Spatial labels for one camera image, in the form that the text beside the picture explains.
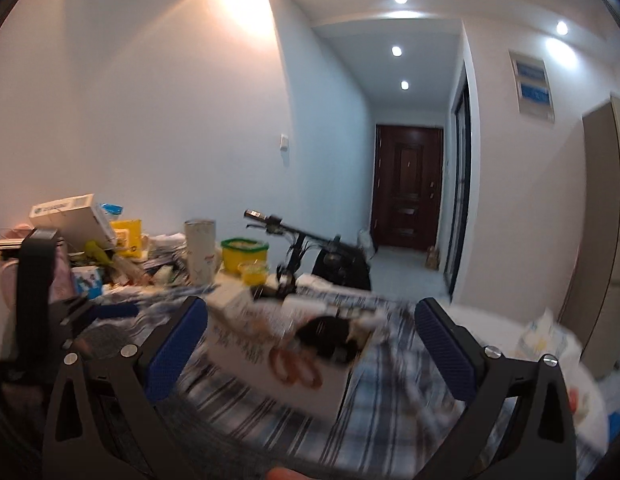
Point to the yellow wipes pack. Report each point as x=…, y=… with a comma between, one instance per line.
x=125, y=240

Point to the blue and white tissue box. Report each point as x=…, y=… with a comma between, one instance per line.
x=87, y=282

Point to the pink pouch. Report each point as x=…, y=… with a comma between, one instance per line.
x=9, y=285

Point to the stack of papers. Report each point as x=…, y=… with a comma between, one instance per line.
x=164, y=252

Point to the small brown cardboard box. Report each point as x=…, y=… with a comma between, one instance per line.
x=432, y=257

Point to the black bicycle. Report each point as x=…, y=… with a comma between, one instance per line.
x=274, y=224

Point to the dark red entrance door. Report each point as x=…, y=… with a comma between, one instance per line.
x=407, y=185

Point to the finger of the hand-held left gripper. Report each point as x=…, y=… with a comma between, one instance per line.
x=114, y=312

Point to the large white carton box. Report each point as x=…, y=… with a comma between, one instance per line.
x=74, y=220

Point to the white wall switch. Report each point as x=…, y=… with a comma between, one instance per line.
x=285, y=142

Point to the black bag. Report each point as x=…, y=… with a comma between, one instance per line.
x=340, y=270

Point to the printed cardboard box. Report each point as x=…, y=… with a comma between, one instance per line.
x=250, y=355

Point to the white tissue pack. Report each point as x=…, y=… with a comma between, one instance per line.
x=547, y=337

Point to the beige tall cabinet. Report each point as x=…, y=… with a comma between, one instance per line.
x=605, y=235

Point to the person's right hand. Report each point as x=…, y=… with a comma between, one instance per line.
x=285, y=474

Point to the blue plaid cloth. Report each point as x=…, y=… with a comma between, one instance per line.
x=390, y=385

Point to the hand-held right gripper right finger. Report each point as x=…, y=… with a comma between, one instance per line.
x=445, y=355

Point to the yellow green plastic bag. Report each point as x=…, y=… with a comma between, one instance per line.
x=98, y=252

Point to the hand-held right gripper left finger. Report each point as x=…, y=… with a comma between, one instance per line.
x=174, y=350

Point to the grey electrical panel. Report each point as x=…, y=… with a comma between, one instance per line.
x=532, y=87

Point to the yellow tub with green lid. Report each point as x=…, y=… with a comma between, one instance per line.
x=242, y=257

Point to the light blue packet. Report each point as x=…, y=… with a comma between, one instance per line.
x=112, y=211

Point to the black knitted toy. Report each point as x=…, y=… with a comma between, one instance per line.
x=325, y=332

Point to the white plastic bag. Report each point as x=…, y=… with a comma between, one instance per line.
x=368, y=241

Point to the small yellow container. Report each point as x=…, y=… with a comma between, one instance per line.
x=254, y=274

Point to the black framed glass door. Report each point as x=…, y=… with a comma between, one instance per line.
x=460, y=185

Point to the white cylindrical cup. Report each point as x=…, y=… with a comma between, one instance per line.
x=199, y=255

